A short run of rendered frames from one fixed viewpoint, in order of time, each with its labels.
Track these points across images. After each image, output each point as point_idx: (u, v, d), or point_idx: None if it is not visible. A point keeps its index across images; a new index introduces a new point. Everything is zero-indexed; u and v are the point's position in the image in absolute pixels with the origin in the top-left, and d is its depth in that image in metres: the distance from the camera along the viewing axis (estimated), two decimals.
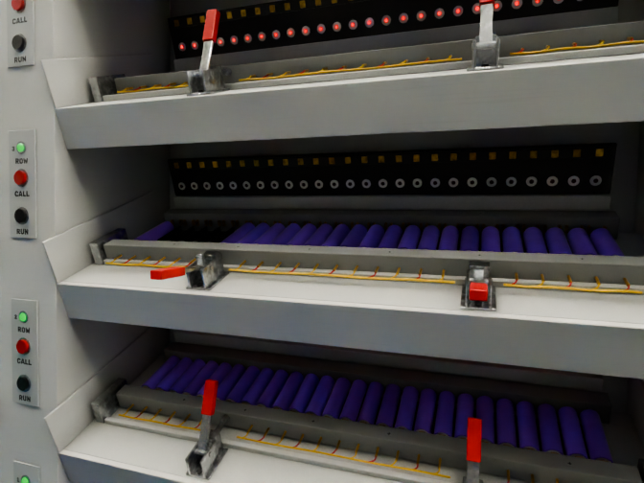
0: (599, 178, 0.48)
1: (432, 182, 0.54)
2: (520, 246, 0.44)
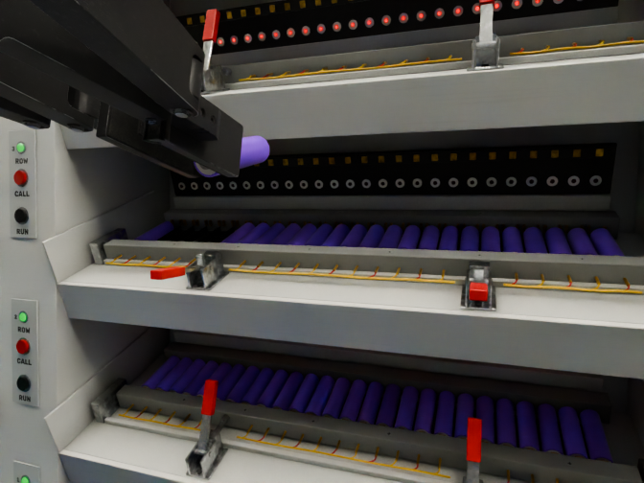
0: (599, 178, 0.48)
1: (432, 182, 0.54)
2: (520, 246, 0.44)
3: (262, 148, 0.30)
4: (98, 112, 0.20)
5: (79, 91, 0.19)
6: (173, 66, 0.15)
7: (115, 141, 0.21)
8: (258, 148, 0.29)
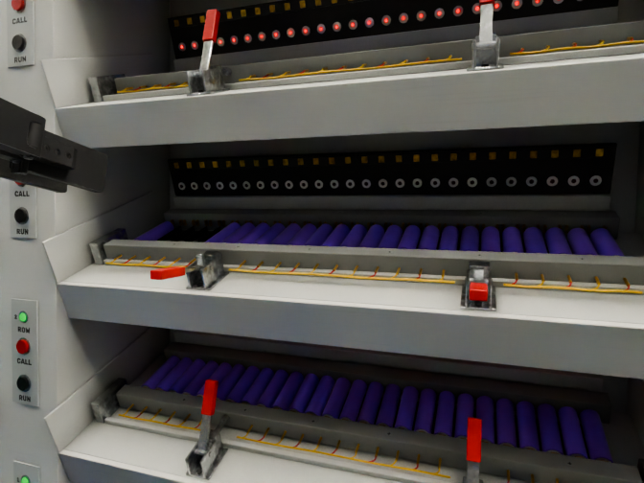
0: (599, 178, 0.48)
1: (432, 182, 0.54)
2: (520, 246, 0.44)
3: (235, 227, 0.58)
4: None
5: None
6: (9, 131, 0.25)
7: None
8: (233, 228, 0.57)
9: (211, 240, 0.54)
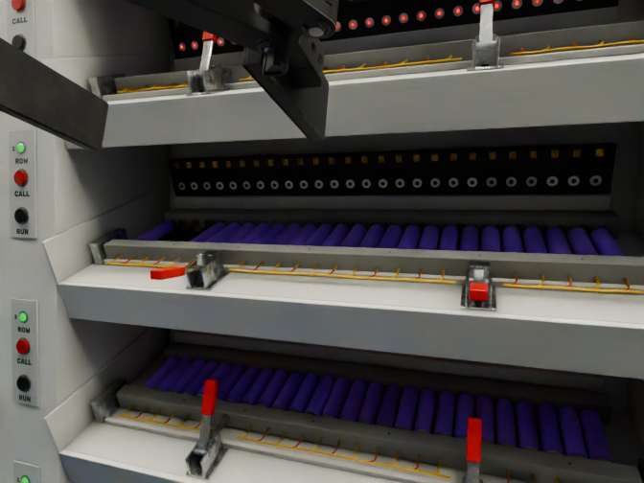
0: (599, 178, 0.48)
1: (432, 182, 0.54)
2: (520, 246, 0.44)
3: (235, 227, 0.58)
4: None
5: None
6: None
7: None
8: (233, 228, 0.57)
9: (211, 240, 0.54)
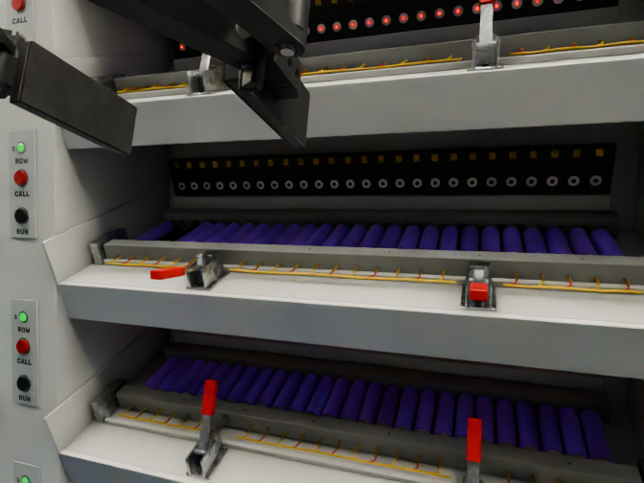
0: (599, 178, 0.48)
1: (432, 182, 0.54)
2: (520, 246, 0.44)
3: (235, 227, 0.58)
4: (11, 80, 0.21)
5: None
6: None
7: (30, 107, 0.21)
8: (233, 228, 0.57)
9: (211, 240, 0.54)
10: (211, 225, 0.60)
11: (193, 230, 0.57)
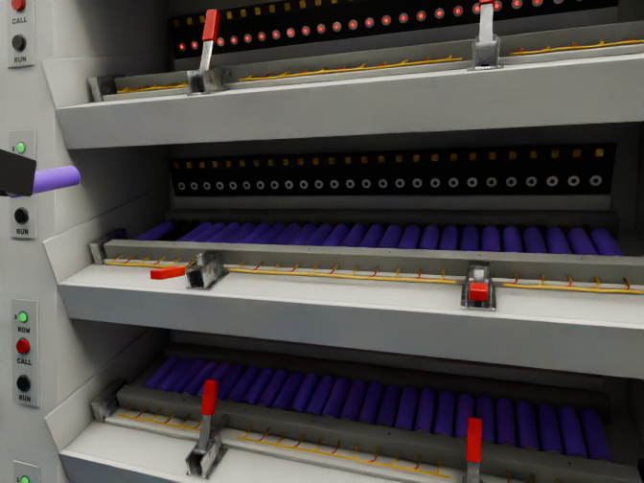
0: (599, 178, 0.48)
1: (432, 182, 0.54)
2: (520, 246, 0.44)
3: (235, 227, 0.58)
4: None
5: None
6: None
7: None
8: (233, 228, 0.57)
9: (211, 240, 0.54)
10: (211, 225, 0.60)
11: (193, 230, 0.57)
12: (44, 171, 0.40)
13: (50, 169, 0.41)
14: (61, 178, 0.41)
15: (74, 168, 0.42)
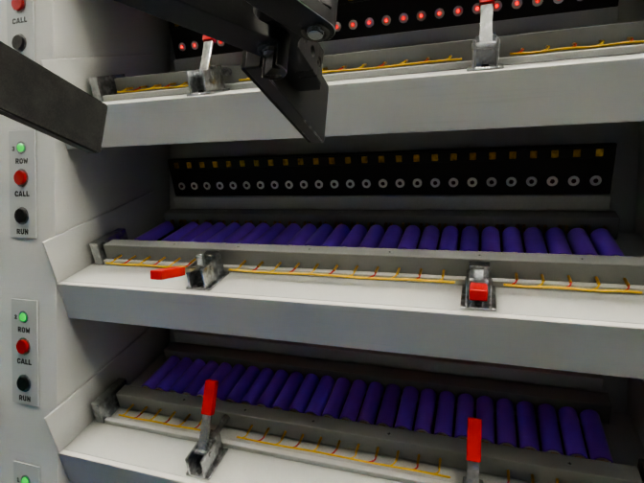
0: (599, 178, 0.48)
1: (432, 182, 0.54)
2: (520, 246, 0.44)
3: (235, 227, 0.58)
4: None
5: None
6: None
7: None
8: (233, 228, 0.57)
9: (211, 240, 0.54)
10: (211, 225, 0.60)
11: (193, 230, 0.57)
12: (185, 233, 0.58)
13: (187, 228, 0.59)
14: None
15: None
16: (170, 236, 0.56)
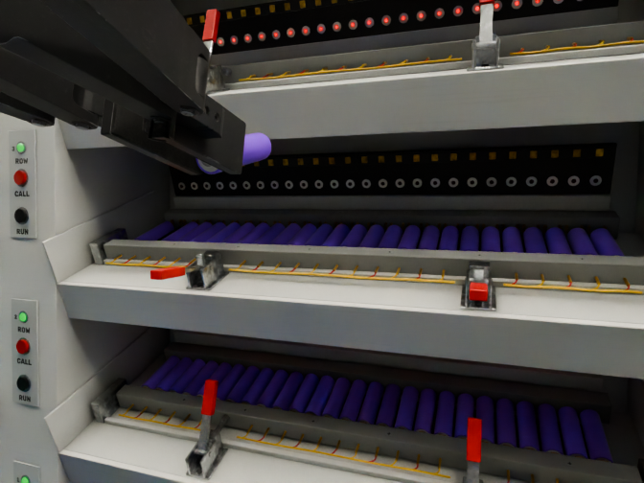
0: (599, 178, 0.48)
1: (432, 182, 0.54)
2: (520, 246, 0.44)
3: (235, 227, 0.58)
4: None
5: (148, 90, 0.18)
6: None
7: None
8: (233, 228, 0.57)
9: (211, 240, 0.54)
10: (211, 225, 0.60)
11: (193, 230, 0.57)
12: (185, 233, 0.58)
13: (187, 228, 0.59)
14: None
15: None
16: (170, 236, 0.56)
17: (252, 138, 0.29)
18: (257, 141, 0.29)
